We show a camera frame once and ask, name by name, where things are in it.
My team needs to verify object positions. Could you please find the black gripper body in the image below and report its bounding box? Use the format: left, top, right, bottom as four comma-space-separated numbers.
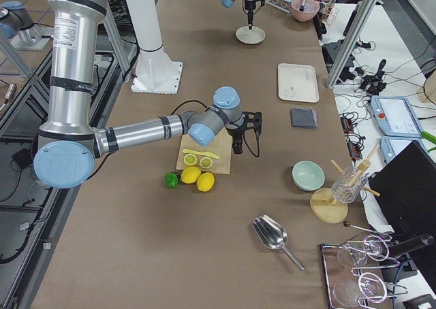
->
244, 0, 264, 14
225, 111, 262, 145

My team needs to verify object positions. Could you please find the beige round plate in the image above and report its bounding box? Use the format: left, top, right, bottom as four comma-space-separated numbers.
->
235, 26, 266, 45

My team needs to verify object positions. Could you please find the cream rabbit tray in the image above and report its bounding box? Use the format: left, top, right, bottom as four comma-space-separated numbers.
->
278, 63, 320, 103

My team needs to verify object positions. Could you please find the black metal tray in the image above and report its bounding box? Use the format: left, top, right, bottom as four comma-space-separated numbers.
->
320, 244, 408, 308

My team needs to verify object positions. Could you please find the bamboo cutting board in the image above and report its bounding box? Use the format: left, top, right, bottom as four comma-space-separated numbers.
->
176, 129, 232, 174

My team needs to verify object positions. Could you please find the yellow plastic knife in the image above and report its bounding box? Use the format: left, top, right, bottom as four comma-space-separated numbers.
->
182, 148, 221, 159

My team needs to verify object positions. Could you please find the upper lemon half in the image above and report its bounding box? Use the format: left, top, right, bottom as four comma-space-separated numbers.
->
198, 157, 213, 169

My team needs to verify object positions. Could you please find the lemon half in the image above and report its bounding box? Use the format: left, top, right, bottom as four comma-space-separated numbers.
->
198, 157, 213, 169
183, 153, 198, 167

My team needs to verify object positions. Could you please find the whole lemon outer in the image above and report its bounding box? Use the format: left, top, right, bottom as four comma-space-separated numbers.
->
196, 172, 215, 192

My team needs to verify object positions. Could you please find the lower lemon half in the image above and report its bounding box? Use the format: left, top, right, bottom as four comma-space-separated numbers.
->
183, 153, 198, 167

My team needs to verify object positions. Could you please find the grey folded cloth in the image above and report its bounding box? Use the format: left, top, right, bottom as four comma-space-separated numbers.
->
290, 108, 317, 129

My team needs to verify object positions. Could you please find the pink bowl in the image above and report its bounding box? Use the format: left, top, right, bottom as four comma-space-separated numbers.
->
291, 0, 320, 22

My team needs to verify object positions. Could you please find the whole lemon near lime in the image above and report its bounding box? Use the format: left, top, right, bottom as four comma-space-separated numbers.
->
180, 166, 202, 184

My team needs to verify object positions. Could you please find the green lime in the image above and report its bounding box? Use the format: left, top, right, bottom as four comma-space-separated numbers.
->
164, 172, 179, 189

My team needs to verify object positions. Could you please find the mint green bowl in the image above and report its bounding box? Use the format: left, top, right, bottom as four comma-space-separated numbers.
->
292, 161, 325, 191

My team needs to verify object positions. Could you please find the bottle rack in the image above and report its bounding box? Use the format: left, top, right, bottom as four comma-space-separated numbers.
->
314, 0, 339, 25

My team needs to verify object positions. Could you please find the metal scoop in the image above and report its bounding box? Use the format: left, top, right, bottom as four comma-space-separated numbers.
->
252, 214, 305, 271

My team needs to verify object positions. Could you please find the clear glass cup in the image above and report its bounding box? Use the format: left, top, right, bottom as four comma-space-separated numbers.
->
332, 167, 368, 204

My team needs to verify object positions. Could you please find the lower teach pendant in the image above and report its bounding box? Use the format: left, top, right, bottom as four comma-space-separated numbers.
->
379, 136, 427, 164

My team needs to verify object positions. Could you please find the teach pendant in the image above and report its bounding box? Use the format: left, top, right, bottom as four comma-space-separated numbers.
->
379, 136, 427, 164
370, 95, 423, 138

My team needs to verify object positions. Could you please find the upper teach pendant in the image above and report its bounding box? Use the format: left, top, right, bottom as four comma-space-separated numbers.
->
370, 95, 423, 138

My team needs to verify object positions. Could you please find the black monitor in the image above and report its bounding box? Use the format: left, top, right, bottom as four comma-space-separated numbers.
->
369, 141, 435, 237

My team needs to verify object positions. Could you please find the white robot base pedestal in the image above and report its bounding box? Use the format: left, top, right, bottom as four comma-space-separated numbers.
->
126, 0, 183, 95

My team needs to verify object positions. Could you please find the aluminium frame post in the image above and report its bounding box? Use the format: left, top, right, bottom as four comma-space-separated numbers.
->
326, 0, 377, 89

